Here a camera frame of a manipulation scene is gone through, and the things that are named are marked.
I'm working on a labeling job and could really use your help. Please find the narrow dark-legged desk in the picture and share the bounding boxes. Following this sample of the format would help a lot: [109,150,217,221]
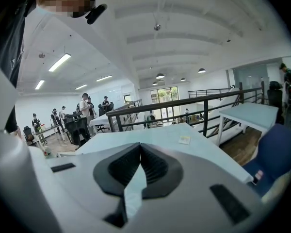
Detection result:
[32,124,62,146]

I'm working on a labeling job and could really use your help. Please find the long white work table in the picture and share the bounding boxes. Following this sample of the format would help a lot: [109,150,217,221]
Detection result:
[89,113,117,135]

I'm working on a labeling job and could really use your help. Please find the dark metal railing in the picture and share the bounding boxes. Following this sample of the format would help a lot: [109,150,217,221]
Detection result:
[106,81,266,138]

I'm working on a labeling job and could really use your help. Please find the black mesh office chair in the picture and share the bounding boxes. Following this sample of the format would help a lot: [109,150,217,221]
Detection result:
[64,117,92,146]
[23,126,36,147]
[266,81,284,125]

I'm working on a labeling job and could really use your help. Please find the person's black shirt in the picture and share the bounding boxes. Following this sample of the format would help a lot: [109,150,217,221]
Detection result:
[0,0,37,133]

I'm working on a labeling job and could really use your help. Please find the black head-worn camera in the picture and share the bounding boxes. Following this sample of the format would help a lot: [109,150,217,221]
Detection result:
[85,4,108,25]

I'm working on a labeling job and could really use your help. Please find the white table with legs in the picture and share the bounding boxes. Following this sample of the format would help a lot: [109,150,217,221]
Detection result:
[217,101,280,147]

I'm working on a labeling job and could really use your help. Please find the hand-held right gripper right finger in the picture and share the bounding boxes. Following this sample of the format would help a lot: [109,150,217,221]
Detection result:
[140,143,184,200]

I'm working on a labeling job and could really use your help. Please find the blue chair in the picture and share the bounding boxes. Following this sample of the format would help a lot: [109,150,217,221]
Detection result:
[242,123,291,198]

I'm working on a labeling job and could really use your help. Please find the glass window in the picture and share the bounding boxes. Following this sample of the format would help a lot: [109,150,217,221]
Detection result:
[150,86,179,104]

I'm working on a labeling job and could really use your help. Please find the large white table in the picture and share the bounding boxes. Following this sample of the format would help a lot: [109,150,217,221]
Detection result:
[75,122,255,184]

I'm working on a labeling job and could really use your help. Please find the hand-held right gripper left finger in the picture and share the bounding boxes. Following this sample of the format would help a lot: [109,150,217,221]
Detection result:
[93,142,142,199]

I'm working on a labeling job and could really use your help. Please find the small yellow paper slip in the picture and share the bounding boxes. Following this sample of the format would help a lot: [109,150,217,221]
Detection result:
[178,135,192,146]

